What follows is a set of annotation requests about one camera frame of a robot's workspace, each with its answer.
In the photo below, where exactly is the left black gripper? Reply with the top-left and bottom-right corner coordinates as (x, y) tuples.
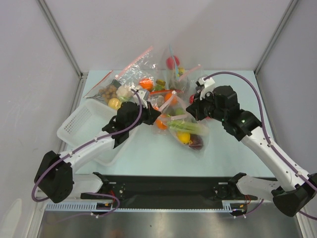
(126, 100), (160, 131)

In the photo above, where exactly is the clear pink zip bag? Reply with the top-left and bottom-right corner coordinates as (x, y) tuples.
(150, 90), (209, 156)

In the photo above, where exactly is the fake celery stalk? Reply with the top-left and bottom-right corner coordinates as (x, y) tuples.
(167, 120), (209, 136)

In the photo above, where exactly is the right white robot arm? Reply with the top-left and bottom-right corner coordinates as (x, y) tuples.
(186, 86), (317, 217)

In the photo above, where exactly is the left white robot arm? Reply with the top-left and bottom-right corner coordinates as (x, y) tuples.
(31, 102), (161, 203)

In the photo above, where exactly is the fake orange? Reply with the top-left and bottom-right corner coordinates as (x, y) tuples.
(164, 93), (178, 106)
(156, 119), (167, 130)

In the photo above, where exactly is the pink dotted zip bag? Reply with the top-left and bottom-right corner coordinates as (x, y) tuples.
(189, 94), (197, 104)

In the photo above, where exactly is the orange zip fruit bag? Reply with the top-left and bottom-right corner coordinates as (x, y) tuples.
(147, 90), (184, 112)

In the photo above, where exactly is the fake cauliflower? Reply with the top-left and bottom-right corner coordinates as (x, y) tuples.
(116, 85), (132, 101)

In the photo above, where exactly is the fake yellow round fruit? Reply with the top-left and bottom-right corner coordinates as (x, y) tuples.
(107, 98), (121, 111)

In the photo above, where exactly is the large clear red-zip bag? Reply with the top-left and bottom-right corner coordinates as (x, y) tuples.
(115, 46), (159, 86)

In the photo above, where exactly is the fake yellow lemon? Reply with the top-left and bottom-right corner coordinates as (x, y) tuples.
(176, 131), (191, 144)

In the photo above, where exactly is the fake longan bunch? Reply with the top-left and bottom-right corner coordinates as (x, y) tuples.
(98, 85), (117, 104)

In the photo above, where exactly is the red zip longan bag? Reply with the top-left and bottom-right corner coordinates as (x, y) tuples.
(84, 71), (123, 105)

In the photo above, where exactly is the blue zip bag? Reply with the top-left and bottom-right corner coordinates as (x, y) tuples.
(162, 45), (189, 91)

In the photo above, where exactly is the white plastic basket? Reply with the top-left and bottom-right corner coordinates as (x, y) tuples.
(57, 99), (138, 166)

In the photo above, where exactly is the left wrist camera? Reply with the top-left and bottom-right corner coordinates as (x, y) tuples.
(131, 88), (150, 109)

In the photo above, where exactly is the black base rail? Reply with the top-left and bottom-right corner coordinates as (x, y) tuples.
(78, 173), (257, 205)

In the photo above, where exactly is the white cable duct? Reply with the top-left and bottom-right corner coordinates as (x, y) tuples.
(45, 201), (247, 213)

